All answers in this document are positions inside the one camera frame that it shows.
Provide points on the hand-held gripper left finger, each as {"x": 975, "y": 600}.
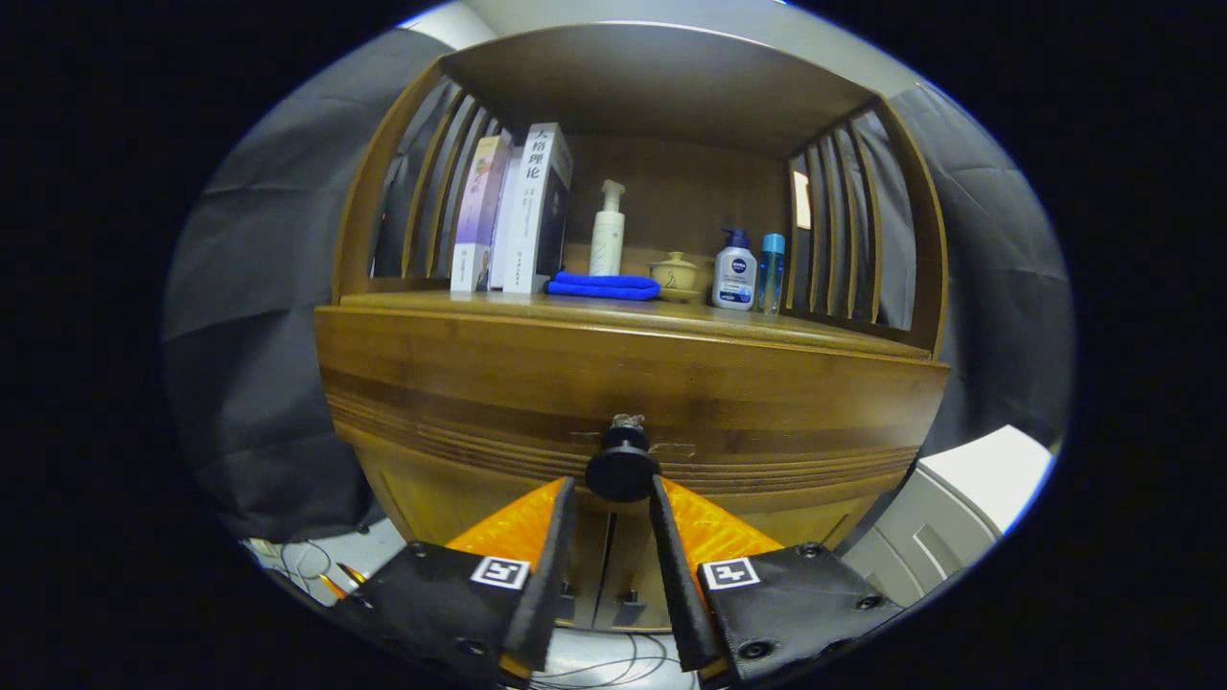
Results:
{"x": 546, "y": 594}

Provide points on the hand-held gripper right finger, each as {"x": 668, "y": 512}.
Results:
{"x": 676, "y": 594}

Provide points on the blue folded cloth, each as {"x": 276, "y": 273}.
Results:
{"x": 604, "y": 286}

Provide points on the wooden countertop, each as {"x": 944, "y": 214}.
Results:
{"x": 671, "y": 321}

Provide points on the wooden cabinet door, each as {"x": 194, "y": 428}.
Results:
{"x": 637, "y": 556}
{"x": 590, "y": 546}

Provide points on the black backdrop cloth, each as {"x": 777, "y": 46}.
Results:
{"x": 259, "y": 383}

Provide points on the white bottle blue cap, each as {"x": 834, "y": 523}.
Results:
{"x": 734, "y": 278}

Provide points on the black drawer knob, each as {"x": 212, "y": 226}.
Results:
{"x": 621, "y": 474}

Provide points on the teal spray bottle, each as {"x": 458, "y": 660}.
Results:
{"x": 771, "y": 278}

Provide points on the wooden drawer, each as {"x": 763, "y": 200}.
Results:
{"x": 767, "y": 431}

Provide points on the purple book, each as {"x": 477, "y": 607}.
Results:
{"x": 479, "y": 211}

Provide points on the thick white book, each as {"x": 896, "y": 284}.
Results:
{"x": 532, "y": 211}

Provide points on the thin white book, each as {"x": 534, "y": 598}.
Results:
{"x": 506, "y": 230}

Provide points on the brown wooden cabinet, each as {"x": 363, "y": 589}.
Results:
{"x": 671, "y": 86}

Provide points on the yellow lidded teacup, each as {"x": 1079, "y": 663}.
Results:
{"x": 675, "y": 273}

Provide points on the white pump bottle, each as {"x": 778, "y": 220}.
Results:
{"x": 607, "y": 240}

